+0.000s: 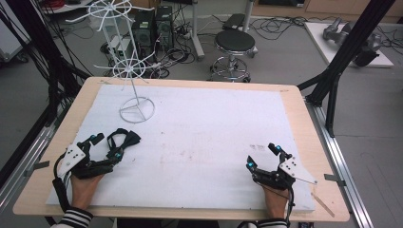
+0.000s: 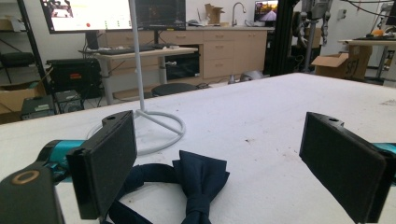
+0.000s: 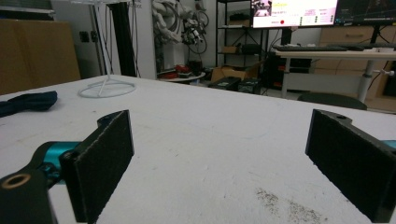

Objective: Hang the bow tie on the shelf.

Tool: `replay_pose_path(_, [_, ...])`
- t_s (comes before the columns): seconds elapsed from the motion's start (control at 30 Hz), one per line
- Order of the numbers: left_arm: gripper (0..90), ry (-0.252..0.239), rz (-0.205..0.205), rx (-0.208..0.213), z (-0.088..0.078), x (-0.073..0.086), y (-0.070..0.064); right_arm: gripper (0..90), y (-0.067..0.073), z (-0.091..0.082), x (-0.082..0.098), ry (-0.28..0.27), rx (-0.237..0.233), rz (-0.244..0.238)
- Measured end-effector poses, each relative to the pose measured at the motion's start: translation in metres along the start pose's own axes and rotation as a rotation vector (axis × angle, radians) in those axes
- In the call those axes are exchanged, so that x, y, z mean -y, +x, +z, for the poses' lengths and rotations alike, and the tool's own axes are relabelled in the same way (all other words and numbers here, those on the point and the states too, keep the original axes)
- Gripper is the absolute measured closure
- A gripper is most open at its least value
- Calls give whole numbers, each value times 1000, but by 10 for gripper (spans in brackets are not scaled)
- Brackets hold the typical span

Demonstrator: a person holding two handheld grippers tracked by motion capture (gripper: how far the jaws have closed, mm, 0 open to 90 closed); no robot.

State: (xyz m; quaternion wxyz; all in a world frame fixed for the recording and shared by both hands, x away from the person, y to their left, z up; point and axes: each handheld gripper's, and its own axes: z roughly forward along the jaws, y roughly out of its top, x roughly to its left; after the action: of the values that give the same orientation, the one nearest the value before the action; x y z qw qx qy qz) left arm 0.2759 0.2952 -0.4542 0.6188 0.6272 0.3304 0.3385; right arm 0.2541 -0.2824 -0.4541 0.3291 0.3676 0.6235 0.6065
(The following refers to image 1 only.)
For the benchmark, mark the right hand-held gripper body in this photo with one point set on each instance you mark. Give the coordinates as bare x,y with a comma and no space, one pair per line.
286,171

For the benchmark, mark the aluminium rail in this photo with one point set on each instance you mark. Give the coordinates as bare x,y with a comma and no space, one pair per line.
22,167
337,155

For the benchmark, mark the person's right hand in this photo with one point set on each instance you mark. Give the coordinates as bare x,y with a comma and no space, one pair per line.
276,202

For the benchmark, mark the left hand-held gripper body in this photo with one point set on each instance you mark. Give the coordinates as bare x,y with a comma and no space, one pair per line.
73,157

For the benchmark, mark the white floor board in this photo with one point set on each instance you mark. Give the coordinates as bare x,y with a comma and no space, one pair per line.
320,38

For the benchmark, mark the flat black box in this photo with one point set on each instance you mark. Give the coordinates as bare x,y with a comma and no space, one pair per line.
234,21

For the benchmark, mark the grey metal desk leg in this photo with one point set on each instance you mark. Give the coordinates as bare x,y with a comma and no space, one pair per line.
195,31

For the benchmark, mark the thin wooden stick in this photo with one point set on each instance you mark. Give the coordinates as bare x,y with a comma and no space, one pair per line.
323,204

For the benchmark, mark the white foam mat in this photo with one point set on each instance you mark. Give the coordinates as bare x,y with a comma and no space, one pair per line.
196,139

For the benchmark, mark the black metal frame strut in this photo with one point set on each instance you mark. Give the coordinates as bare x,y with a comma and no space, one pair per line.
348,47
47,50

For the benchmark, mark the person's left hand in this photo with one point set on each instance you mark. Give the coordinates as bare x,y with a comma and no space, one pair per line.
83,191

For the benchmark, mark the black computer tower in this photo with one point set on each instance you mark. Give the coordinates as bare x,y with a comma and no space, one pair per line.
144,31
164,27

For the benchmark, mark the black round stool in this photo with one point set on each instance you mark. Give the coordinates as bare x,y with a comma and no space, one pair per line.
235,41

